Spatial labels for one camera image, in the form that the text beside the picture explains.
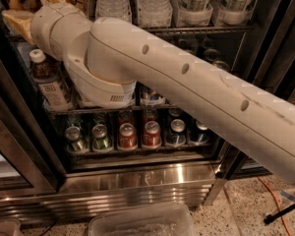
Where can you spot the blue silver can front left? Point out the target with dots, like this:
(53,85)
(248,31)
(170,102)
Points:
(150,97)

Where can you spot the clear plastic bin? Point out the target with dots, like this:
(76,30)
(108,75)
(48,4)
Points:
(168,219)

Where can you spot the red can front left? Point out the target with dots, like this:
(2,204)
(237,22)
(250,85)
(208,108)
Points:
(127,137)

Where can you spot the wire shelf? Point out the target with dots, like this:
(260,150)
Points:
(169,32)
(97,109)

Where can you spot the clear water bottle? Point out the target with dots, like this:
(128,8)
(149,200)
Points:
(154,13)
(119,9)

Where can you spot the left fridge sliding door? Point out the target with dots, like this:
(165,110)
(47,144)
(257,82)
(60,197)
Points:
(23,170)

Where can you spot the stainless fridge base grille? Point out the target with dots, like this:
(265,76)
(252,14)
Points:
(87,196)

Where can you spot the clear water bottle right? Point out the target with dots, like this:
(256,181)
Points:
(154,13)

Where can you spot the green white can right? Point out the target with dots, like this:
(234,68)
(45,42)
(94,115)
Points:
(230,12)

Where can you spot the green white can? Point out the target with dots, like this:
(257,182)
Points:
(230,12)
(191,13)

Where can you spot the green can front left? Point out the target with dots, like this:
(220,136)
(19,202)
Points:
(76,140)

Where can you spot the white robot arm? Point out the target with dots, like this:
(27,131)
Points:
(105,59)

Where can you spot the black tripod leg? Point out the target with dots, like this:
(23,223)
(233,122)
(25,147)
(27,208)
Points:
(272,217)

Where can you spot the green white can left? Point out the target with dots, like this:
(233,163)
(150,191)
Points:
(191,13)

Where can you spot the blue can front right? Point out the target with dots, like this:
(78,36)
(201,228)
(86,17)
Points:
(198,133)

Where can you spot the red can front right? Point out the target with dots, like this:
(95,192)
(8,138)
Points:
(151,135)

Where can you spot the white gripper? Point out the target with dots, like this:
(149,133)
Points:
(39,26)

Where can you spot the open glass fridge door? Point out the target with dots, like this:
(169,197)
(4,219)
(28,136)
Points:
(266,61)

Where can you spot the red can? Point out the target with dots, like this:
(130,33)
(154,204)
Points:
(127,137)
(151,135)

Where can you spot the middle wire shelf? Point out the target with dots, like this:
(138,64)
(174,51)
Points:
(97,109)

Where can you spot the tea bottle front left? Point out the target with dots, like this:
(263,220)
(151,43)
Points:
(47,74)

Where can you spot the clear water bottle left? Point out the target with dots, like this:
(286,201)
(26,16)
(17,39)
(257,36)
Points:
(119,9)

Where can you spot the silver can front right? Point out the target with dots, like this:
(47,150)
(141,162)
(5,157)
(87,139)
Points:
(221,65)

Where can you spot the top wire shelf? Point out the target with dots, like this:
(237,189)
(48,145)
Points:
(169,32)

